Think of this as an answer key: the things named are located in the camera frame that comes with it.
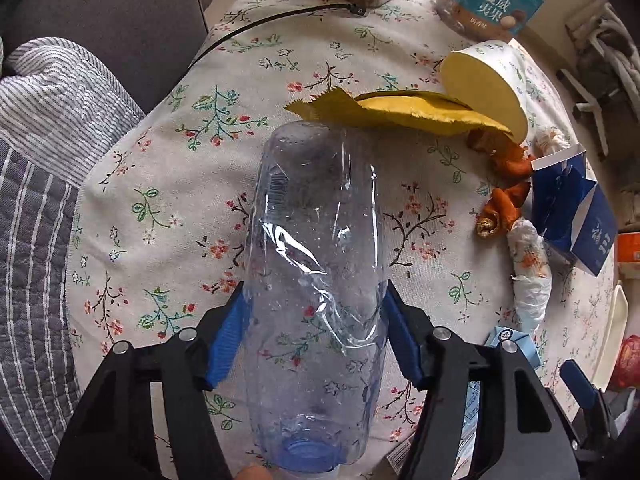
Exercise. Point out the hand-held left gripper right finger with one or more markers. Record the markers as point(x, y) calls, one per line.
point(402, 335)

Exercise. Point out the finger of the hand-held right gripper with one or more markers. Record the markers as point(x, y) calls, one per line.
point(577, 377)

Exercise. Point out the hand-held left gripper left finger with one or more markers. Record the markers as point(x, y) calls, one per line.
point(227, 340)

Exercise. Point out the white bin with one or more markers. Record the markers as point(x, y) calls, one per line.
point(616, 330)

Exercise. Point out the clear plastic bottle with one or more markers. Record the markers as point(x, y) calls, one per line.
point(315, 210)

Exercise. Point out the long orange peel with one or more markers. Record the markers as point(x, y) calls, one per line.
point(505, 205)

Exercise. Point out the red packet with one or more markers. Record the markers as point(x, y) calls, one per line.
point(631, 360)

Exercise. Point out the light blue drink carton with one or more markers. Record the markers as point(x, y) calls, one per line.
point(520, 345)

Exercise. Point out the rolled white tissue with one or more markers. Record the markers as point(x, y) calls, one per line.
point(530, 270)

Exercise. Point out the orange box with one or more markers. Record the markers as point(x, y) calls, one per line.
point(630, 247)

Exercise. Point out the floral tablecloth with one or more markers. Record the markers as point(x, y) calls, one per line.
point(175, 210)

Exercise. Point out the dark blue carton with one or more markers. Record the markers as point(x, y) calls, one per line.
point(590, 230)

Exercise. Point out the large orange peel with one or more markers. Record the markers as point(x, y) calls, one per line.
point(505, 157)

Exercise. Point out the grey striped quilt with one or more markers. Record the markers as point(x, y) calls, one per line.
point(30, 285)

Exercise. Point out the yellow snack wrapper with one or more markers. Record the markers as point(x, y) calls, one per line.
point(400, 110)

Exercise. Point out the small crumpled white tissue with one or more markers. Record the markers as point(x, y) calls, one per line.
point(550, 141)

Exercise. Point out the white paper cup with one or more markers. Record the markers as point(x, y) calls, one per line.
point(480, 85)

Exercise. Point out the white office chair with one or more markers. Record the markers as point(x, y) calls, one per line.
point(595, 105)

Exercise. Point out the white striped cloth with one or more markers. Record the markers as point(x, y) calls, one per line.
point(65, 100)

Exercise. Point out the blue label nut jar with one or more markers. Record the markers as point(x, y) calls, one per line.
point(490, 0)

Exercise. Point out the grey sofa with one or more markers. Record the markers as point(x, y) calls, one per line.
point(100, 10)

